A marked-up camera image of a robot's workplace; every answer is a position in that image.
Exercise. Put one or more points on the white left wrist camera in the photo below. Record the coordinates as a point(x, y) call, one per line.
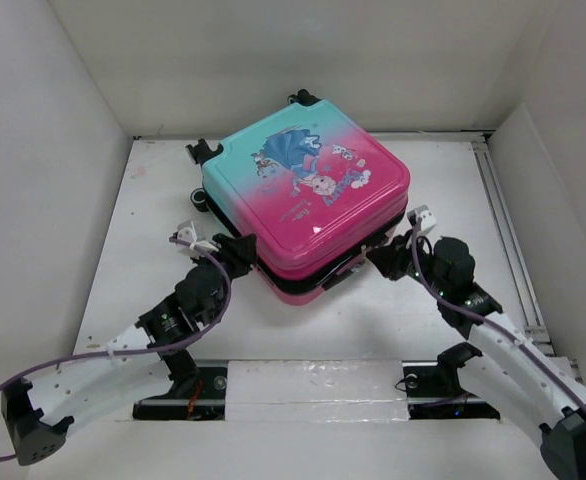
point(190, 237)

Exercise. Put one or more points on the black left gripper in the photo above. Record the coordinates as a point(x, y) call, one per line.
point(236, 252)

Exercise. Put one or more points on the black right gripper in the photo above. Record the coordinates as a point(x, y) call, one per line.
point(389, 259)

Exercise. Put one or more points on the aluminium frame rail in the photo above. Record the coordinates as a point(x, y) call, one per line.
point(452, 173)

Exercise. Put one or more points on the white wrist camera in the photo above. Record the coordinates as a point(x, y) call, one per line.
point(422, 220)
point(190, 237)

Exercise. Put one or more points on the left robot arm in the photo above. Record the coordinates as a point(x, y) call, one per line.
point(45, 405)

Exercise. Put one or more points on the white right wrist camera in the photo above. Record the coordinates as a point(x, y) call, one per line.
point(422, 220)

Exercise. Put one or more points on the pink and teal suitcase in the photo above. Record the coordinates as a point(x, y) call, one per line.
point(311, 184)

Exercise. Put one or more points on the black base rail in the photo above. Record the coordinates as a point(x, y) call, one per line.
point(206, 401)

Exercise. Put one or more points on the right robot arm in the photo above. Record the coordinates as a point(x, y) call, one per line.
point(495, 361)

